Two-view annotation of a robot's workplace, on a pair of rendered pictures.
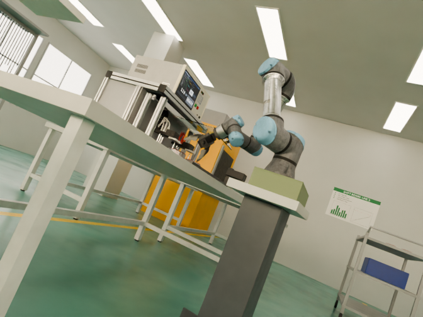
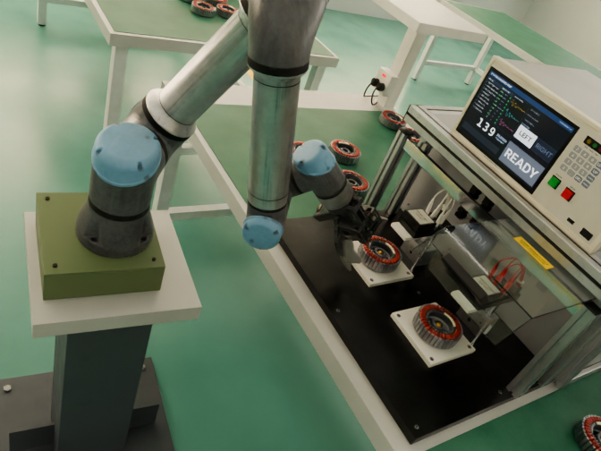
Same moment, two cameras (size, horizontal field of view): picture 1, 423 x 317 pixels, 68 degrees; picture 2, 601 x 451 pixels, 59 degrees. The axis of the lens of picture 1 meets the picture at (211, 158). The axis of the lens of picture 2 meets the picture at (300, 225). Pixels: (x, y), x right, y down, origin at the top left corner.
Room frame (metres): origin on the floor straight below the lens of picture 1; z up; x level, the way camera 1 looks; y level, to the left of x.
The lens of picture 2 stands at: (2.07, -0.91, 1.59)
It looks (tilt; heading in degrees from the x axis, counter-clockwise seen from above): 36 degrees down; 114
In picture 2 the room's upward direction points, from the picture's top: 22 degrees clockwise
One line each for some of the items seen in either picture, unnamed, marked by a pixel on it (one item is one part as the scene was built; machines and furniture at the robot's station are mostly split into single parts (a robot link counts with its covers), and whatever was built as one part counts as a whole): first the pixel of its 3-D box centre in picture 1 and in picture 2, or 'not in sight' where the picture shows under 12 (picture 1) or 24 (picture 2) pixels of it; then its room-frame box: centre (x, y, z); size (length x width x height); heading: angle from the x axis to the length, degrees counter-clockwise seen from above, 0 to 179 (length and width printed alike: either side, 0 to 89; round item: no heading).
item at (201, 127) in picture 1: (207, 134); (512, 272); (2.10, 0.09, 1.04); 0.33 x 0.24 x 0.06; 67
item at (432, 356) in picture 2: not in sight; (432, 332); (2.04, 0.11, 0.78); 0.15 x 0.15 x 0.01; 67
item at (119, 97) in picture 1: (112, 107); not in sight; (1.79, 0.65, 0.91); 0.28 x 0.03 x 0.32; 67
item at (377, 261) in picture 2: (176, 153); (379, 253); (1.82, 0.20, 0.80); 0.11 x 0.11 x 0.04
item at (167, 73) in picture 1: (169, 89); (587, 148); (2.07, 0.44, 1.22); 0.44 x 0.39 x 0.20; 157
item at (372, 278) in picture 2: not in sight; (376, 260); (1.82, 0.20, 0.78); 0.15 x 0.15 x 0.01; 67
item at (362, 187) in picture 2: not in sight; (351, 183); (1.57, 0.46, 0.77); 0.11 x 0.11 x 0.04
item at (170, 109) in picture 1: (185, 122); (479, 214); (1.97, 0.25, 1.03); 0.62 x 0.01 x 0.03; 157
